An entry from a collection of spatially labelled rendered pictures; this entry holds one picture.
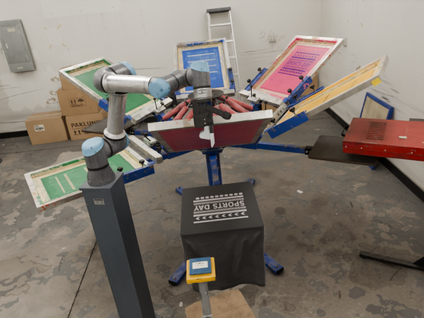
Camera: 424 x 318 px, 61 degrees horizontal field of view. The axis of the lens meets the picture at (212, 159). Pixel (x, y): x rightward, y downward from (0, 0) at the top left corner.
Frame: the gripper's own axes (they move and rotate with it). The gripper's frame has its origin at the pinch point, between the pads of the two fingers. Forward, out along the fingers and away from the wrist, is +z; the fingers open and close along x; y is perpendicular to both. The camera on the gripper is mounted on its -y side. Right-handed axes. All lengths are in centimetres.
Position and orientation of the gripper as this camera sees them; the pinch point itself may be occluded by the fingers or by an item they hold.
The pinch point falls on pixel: (213, 145)
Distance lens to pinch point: 155.4
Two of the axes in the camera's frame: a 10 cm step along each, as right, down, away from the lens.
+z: 1.1, 9.8, 1.5
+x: 0.2, 1.5, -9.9
